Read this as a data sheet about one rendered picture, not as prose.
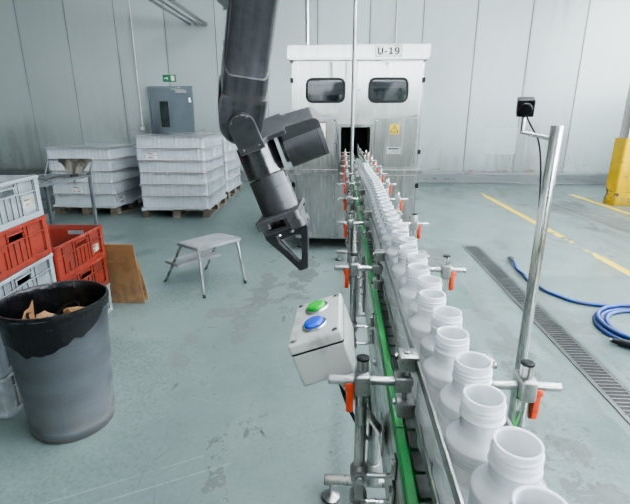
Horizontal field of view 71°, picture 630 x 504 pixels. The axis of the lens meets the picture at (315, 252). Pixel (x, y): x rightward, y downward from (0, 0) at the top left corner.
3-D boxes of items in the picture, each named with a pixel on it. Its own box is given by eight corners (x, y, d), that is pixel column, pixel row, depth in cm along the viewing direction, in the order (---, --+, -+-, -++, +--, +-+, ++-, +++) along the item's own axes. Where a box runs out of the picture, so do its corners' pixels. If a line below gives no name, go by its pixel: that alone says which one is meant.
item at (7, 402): (12, 419, 214) (3, 379, 207) (-75, 421, 212) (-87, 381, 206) (73, 355, 272) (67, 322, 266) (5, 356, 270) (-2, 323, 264)
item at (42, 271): (-5, 337, 201) (-16, 292, 195) (-99, 339, 199) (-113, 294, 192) (60, 288, 259) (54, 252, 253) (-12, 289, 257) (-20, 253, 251)
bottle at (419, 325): (402, 402, 65) (409, 299, 60) (405, 380, 70) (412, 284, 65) (444, 409, 63) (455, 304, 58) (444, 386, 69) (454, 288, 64)
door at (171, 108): (198, 181, 1030) (190, 85, 969) (156, 180, 1036) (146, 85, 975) (199, 180, 1040) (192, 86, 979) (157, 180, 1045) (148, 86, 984)
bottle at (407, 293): (433, 363, 75) (441, 272, 70) (397, 363, 75) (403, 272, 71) (425, 346, 81) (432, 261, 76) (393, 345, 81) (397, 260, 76)
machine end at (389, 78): (416, 251, 485) (431, 43, 424) (290, 249, 493) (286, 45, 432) (398, 219, 637) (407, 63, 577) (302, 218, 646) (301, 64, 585)
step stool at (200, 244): (205, 268, 429) (202, 227, 417) (247, 283, 391) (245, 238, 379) (162, 281, 395) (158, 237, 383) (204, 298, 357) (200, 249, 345)
